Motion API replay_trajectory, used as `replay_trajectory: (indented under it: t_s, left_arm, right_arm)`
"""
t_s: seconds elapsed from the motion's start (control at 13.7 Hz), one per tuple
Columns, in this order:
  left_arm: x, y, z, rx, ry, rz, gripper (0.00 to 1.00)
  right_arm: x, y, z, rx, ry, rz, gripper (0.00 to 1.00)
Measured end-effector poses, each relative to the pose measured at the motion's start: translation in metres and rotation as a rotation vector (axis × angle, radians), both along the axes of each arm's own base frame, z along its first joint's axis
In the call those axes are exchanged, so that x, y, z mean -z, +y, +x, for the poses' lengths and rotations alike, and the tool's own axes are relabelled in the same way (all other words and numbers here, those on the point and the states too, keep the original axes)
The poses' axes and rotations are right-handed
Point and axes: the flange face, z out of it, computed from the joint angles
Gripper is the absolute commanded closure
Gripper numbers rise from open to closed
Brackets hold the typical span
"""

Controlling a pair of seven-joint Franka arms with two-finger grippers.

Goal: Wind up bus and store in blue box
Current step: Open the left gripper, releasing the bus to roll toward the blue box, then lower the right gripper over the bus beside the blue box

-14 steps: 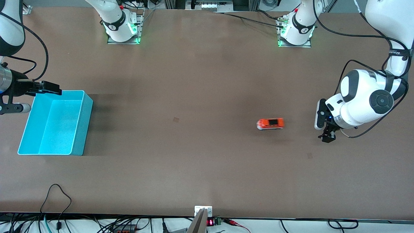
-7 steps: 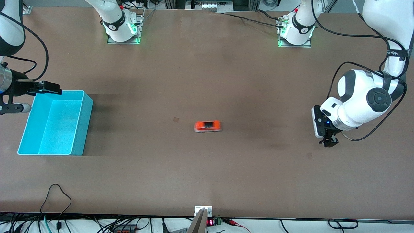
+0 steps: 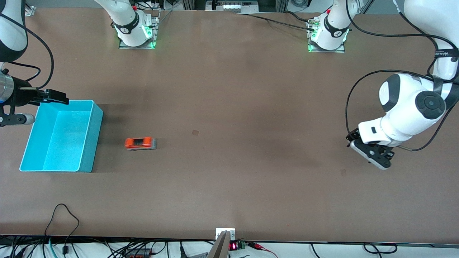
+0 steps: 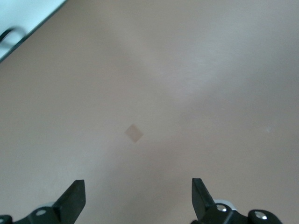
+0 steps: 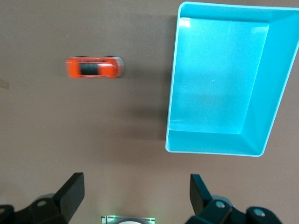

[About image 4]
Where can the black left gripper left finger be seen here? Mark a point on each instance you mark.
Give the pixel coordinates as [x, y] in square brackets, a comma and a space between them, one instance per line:
[70, 203]

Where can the brown tape square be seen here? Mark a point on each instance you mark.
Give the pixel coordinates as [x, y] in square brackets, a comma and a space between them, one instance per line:
[133, 133]

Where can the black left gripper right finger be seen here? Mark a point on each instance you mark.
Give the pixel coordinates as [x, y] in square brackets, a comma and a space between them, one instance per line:
[203, 205]

